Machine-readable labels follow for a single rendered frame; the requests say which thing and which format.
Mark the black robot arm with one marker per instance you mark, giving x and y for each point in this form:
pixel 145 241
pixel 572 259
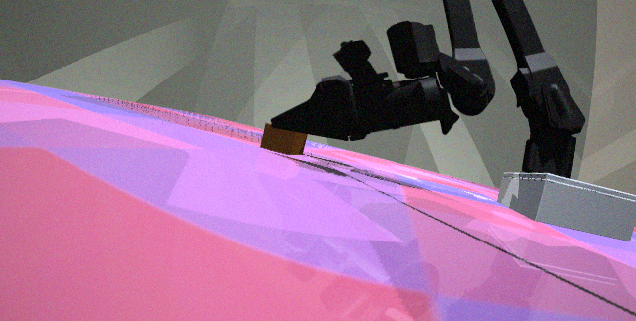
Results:
pixel 540 87

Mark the orange block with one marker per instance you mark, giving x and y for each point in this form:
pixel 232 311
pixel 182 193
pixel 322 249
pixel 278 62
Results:
pixel 283 141

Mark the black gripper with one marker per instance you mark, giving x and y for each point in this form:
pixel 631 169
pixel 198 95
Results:
pixel 337 111

